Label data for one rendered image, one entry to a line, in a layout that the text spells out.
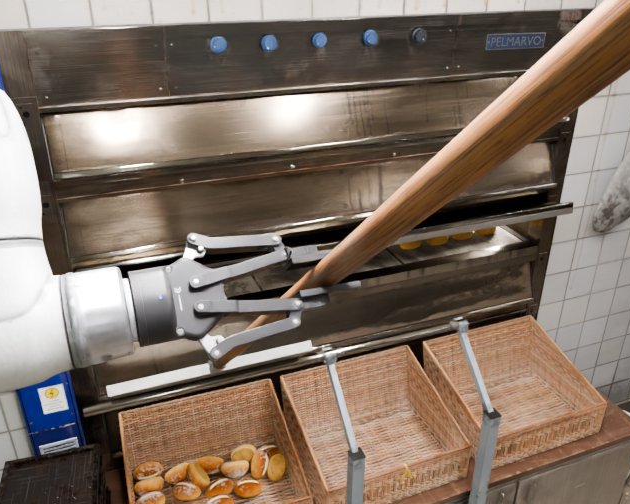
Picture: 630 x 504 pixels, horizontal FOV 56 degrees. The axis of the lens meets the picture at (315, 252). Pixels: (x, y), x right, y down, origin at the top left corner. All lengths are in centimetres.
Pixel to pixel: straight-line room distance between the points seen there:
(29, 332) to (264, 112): 143
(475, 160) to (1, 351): 41
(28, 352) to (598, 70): 47
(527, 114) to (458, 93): 187
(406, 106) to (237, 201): 65
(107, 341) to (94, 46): 129
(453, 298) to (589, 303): 79
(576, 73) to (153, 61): 157
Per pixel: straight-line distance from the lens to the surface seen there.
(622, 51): 29
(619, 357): 347
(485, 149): 35
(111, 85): 180
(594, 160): 269
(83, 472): 210
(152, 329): 58
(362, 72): 199
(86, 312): 57
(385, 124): 204
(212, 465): 229
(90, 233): 190
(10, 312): 56
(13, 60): 178
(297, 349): 168
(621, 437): 272
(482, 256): 250
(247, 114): 188
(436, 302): 248
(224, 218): 194
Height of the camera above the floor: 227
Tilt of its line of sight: 27 degrees down
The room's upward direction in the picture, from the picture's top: straight up
